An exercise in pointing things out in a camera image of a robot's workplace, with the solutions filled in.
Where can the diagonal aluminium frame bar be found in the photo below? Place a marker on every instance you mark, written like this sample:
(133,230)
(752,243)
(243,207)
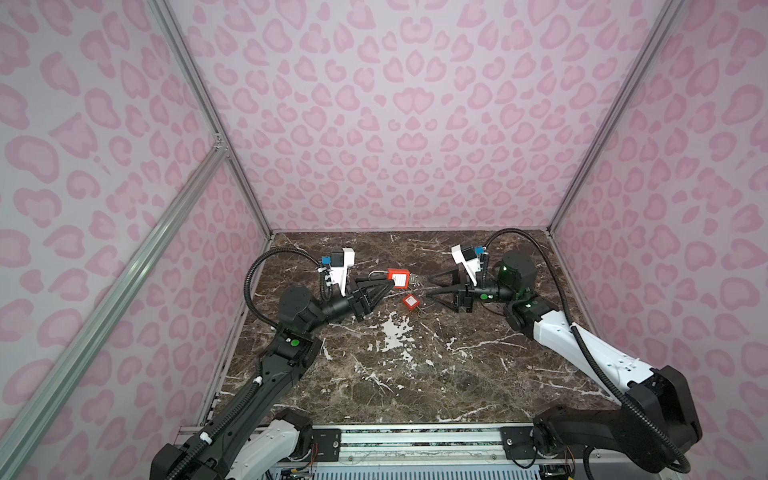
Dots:
(39,413)

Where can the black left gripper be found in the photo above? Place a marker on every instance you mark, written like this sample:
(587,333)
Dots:
(359,301)

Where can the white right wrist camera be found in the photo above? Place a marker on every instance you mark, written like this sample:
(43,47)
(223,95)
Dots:
(471,259)

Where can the red padlock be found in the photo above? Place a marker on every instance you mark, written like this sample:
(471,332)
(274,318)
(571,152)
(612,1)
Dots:
(411,302)
(400,277)

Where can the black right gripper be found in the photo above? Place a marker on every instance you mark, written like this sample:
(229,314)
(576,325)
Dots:
(465,297)

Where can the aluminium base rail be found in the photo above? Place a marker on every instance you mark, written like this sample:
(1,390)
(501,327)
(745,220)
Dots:
(448,451)

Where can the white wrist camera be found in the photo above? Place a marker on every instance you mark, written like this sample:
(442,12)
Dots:
(333,271)
(471,259)

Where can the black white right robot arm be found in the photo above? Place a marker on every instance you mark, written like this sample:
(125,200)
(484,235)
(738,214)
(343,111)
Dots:
(654,422)

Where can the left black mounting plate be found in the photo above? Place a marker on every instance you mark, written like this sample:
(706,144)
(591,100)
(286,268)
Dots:
(317,445)

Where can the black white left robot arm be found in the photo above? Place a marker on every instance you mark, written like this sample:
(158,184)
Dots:
(227,447)

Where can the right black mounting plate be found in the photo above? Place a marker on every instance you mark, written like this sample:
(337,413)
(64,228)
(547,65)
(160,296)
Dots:
(517,442)

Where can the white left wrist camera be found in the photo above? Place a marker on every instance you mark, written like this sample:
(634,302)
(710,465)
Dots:
(333,271)

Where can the black mounting plate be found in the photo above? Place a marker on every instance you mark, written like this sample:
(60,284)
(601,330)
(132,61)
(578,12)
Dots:
(317,445)
(517,442)

